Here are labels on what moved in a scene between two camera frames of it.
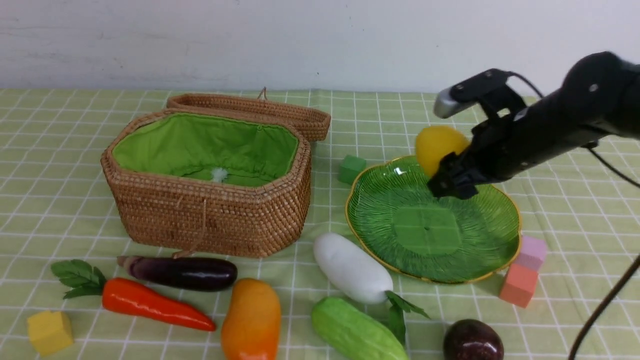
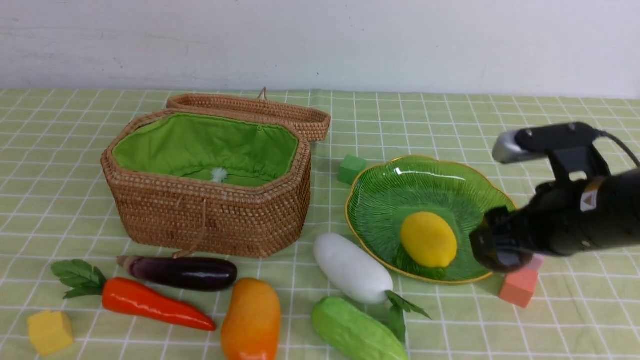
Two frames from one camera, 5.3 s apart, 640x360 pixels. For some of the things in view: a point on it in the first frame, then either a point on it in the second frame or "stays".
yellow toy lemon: [433, 142] to [428, 239]
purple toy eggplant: [194, 275] stays
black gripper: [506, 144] to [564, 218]
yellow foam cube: [50, 332] stays
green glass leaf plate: [398, 223] stays
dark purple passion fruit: [472, 339] to [509, 257]
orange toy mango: [251, 327] stays
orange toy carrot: [121, 294] stays
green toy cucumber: [359, 335] stays
